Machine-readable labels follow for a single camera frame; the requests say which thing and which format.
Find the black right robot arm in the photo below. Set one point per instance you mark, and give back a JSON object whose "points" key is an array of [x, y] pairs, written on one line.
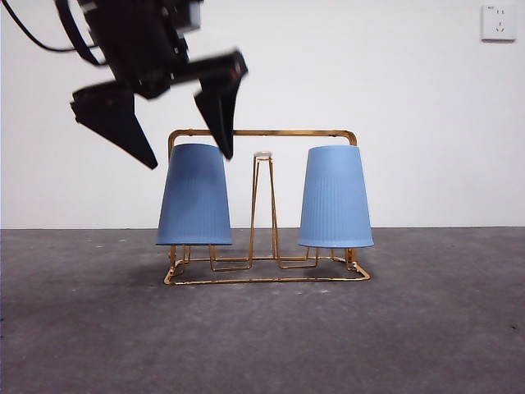
{"points": [[131, 41]]}

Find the blue ribbed cup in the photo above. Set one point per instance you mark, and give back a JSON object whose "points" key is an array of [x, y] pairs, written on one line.
{"points": [[193, 205], [336, 205]]}

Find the pale grey camera box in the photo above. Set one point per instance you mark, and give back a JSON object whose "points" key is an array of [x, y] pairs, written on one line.
{"points": [[193, 14]]}

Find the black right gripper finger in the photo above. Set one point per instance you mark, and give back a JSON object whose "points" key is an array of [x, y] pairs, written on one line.
{"points": [[219, 111], [112, 115]]}

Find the white wall socket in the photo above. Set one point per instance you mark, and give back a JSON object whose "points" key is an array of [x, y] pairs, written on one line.
{"points": [[498, 24]]}

